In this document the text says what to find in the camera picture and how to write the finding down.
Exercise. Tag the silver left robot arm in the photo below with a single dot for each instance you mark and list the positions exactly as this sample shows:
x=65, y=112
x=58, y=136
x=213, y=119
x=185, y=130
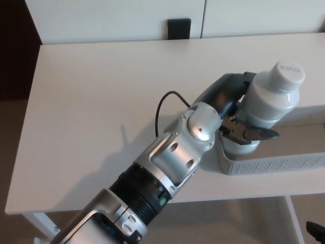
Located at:
x=177, y=152

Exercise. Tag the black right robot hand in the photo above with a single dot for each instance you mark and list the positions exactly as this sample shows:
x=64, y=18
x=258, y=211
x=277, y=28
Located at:
x=316, y=232

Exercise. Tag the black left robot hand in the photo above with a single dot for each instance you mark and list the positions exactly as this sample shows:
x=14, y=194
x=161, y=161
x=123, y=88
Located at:
x=218, y=94

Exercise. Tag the white desk leg frame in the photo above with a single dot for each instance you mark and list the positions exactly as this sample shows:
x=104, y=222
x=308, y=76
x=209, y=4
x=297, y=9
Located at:
x=43, y=223
x=295, y=218

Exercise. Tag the white plastic bottle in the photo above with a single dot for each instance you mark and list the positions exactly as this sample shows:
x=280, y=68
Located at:
x=269, y=101

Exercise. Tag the dark brown panel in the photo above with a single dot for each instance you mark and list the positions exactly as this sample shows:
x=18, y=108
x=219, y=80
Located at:
x=15, y=50

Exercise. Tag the grey mesh tray container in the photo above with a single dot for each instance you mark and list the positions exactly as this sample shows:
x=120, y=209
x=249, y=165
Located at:
x=279, y=162

